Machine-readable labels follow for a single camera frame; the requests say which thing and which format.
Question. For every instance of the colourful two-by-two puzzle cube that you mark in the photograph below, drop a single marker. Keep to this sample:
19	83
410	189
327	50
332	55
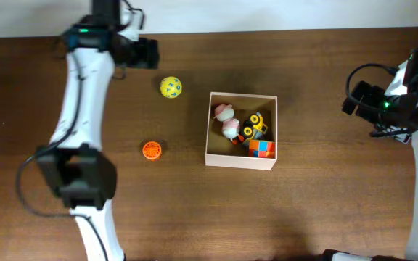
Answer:
262	149

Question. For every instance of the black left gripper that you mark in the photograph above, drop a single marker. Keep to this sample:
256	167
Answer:
150	56

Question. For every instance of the grey yellow toy truck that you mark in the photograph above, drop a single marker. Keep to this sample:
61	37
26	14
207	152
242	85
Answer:
254	128

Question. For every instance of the pink open box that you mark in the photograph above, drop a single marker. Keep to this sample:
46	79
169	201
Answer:
219	151

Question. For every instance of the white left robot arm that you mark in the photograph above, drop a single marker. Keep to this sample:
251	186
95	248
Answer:
73	164

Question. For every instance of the pink white duck toy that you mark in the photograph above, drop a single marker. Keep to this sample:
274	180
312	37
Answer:
224	113

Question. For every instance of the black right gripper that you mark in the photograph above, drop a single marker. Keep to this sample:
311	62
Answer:
371	92

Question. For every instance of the yellow ball blue letters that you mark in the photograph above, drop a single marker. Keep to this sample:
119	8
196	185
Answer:
170	87

